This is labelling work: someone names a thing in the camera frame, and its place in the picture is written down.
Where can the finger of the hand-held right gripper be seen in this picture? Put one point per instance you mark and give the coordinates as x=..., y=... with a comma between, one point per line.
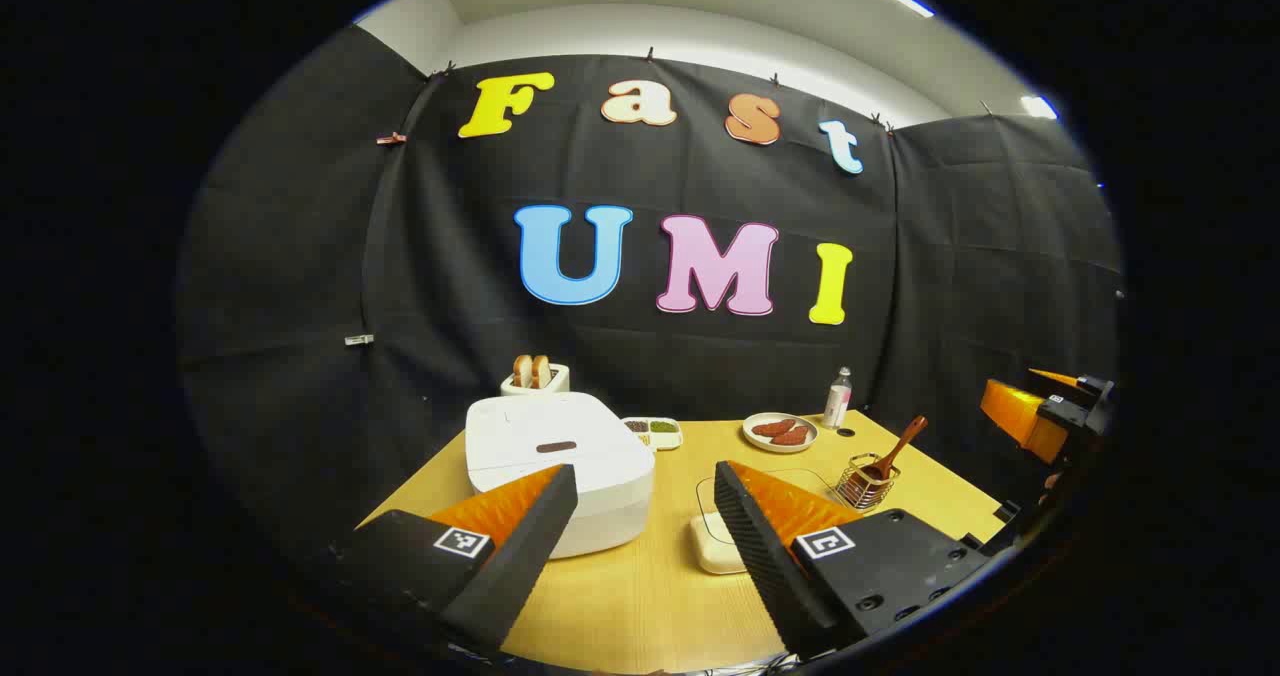
x=1055, y=378
x=1015, y=416

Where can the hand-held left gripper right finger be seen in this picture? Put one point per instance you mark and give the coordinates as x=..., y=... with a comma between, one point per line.
x=760, y=556

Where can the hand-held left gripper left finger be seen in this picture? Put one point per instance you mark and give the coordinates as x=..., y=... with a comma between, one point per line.
x=530, y=546

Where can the brown wooden spoon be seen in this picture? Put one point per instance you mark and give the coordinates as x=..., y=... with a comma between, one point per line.
x=905, y=441

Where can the white rice cooker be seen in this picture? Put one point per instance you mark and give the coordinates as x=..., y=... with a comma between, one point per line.
x=580, y=426

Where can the clear plastic container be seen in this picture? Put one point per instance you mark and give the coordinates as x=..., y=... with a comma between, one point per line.
x=705, y=496

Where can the white round plate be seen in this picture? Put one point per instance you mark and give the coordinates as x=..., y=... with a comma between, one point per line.
x=760, y=444

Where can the red meat piece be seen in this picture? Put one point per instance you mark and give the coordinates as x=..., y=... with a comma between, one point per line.
x=792, y=437
x=772, y=428

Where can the white divided bean dish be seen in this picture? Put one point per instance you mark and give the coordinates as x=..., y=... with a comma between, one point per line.
x=655, y=436

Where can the white toaster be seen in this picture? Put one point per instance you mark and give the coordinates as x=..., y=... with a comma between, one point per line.
x=555, y=381

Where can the small pink label bottle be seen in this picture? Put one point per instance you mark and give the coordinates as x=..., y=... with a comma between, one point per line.
x=838, y=401

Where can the toasted bread slice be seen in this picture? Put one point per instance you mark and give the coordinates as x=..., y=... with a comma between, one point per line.
x=541, y=371
x=522, y=371

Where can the black backdrop cloth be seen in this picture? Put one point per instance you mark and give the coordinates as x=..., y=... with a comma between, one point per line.
x=420, y=256

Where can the wooden clothespin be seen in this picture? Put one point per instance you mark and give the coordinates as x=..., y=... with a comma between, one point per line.
x=392, y=138

